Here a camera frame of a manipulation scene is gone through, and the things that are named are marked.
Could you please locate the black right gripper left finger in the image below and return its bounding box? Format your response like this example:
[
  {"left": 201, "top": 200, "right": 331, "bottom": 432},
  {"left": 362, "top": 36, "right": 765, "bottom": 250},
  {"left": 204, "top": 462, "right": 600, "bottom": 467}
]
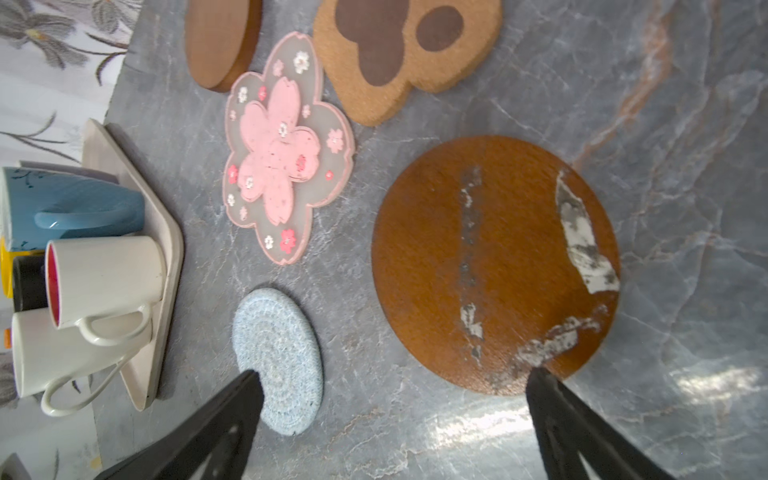
[{"left": 97, "top": 370, "right": 264, "bottom": 479}]

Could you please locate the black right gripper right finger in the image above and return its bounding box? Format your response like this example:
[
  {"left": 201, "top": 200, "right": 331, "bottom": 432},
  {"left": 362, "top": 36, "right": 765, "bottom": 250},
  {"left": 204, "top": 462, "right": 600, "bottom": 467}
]
[{"left": 526, "top": 367, "right": 671, "bottom": 479}]

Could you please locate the glossy brown round coaster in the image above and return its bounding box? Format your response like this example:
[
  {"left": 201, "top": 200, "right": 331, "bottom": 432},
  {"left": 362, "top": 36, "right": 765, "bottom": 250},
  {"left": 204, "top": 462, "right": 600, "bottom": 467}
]
[{"left": 371, "top": 135, "right": 621, "bottom": 396}]

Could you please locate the pink flower silicone coaster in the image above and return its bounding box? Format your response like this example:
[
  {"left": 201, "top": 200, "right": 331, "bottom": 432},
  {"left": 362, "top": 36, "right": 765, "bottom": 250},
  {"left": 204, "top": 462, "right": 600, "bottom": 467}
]
[{"left": 222, "top": 32, "right": 355, "bottom": 265}]

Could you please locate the dark brown round wooden coaster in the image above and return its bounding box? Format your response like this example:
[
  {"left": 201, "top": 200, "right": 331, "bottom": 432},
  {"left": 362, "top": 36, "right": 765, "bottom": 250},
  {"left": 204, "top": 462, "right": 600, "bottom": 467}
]
[{"left": 185, "top": 0, "right": 263, "bottom": 92}]

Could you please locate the cork paw print coaster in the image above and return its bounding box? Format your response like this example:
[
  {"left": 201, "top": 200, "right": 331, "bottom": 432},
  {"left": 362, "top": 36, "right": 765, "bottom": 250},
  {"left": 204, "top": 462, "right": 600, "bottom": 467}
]
[{"left": 313, "top": 0, "right": 503, "bottom": 127}]

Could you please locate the grey-blue woven round coaster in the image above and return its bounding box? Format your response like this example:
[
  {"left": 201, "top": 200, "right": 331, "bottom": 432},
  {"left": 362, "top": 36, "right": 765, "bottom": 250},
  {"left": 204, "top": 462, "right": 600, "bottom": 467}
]
[{"left": 231, "top": 288, "right": 324, "bottom": 436}]

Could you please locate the black cup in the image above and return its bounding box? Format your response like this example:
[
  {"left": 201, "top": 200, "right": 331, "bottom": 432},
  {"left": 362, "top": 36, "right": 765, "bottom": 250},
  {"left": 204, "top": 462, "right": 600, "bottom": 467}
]
[{"left": 11, "top": 255, "right": 48, "bottom": 313}]

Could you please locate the yellow cup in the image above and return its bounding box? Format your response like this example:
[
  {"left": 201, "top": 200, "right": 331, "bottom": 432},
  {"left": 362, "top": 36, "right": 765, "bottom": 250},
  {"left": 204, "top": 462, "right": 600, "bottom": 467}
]
[{"left": 0, "top": 238, "right": 44, "bottom": 299}]

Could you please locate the beige plastic tray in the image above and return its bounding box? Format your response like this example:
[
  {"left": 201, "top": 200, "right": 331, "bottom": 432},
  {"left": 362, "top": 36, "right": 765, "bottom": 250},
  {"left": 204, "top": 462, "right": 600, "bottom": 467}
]
[{"left": 81, "top": 118, "right": 185, "bottom": 413}]

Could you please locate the plain white mug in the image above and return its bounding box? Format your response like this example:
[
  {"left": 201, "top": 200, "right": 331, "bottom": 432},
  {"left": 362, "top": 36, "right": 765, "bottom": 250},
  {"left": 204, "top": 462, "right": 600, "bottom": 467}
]
[{"left": 10, "top": 308, "right": 152, "bottom": 417}]

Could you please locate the white mug red interior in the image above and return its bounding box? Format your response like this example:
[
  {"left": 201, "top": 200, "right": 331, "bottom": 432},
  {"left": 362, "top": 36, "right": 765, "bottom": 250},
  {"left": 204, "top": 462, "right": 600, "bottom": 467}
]
[{"left": 45, "top": 236, "right": 166, "bottom": 346}]

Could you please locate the brown bottle orange cap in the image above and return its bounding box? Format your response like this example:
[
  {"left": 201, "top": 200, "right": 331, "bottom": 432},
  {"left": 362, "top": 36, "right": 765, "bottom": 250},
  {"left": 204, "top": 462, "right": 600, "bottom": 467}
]
[{"left": 3, "top": 328, "right": 12, "bottom": 350}]

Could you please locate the blue floral mug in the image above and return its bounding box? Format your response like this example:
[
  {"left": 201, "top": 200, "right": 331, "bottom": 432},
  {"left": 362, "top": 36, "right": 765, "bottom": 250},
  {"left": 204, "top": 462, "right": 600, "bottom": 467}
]
[{"left": 1, "top": 167, "right": 145, "bottom": 251}]

